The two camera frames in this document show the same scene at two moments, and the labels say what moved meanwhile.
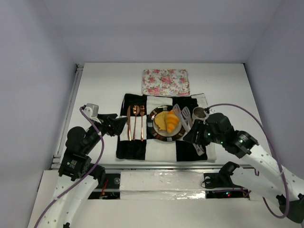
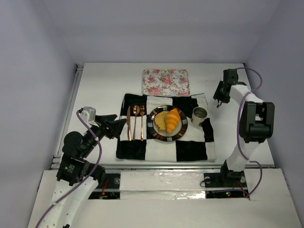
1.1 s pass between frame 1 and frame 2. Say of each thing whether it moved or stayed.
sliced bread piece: stayed
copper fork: stayed
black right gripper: moved
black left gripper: stayed
